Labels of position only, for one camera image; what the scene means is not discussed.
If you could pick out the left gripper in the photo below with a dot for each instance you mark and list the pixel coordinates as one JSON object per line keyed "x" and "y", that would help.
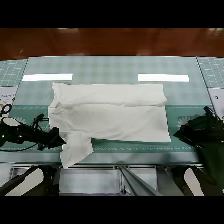
{"x": 53, "y": 138}

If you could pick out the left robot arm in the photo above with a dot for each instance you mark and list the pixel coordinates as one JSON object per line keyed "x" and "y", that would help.
{"x": 15, "y": 132}

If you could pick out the silver frame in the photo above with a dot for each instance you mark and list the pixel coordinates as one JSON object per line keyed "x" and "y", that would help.
{"x": 100, "y": 180}

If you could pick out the white T-shirt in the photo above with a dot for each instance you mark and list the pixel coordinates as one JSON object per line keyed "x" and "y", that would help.
{"x": 110, "y": 113}

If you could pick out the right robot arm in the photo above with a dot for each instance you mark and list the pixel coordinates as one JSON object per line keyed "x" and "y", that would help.
{"x": 205, "y": 130}

